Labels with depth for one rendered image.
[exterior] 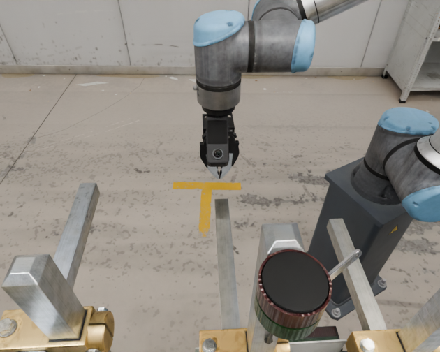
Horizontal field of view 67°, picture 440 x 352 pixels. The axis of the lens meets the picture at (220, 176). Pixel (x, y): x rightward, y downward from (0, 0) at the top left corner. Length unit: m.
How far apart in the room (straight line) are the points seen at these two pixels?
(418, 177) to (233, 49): 0.56
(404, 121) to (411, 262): 0.97
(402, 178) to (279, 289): 0.73
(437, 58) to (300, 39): 2.90
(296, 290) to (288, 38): 0.45
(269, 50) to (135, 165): 1.63
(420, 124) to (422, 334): 0.61
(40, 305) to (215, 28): 0.47
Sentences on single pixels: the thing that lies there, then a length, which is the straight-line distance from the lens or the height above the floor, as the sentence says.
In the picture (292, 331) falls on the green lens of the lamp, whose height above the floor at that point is 1.12.
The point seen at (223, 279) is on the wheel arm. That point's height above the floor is 0.86.
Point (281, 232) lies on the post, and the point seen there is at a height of 1.15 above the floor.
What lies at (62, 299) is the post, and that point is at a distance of 0.43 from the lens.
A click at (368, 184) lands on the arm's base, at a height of 0.65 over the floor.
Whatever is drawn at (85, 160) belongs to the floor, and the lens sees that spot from 2.29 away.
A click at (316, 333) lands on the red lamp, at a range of 0.77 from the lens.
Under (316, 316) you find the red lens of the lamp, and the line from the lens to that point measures 0.29.
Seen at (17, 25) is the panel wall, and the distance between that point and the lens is 3.37.
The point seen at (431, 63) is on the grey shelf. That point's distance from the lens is 3.47.
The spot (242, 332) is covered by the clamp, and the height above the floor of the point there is 0.87.
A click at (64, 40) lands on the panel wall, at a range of 3.25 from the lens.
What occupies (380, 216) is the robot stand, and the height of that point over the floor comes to 0.60.
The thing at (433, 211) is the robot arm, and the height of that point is 0.77.
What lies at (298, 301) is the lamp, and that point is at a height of 1.15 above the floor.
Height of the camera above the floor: 1.40
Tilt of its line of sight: 44 degrees down
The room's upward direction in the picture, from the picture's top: straight up
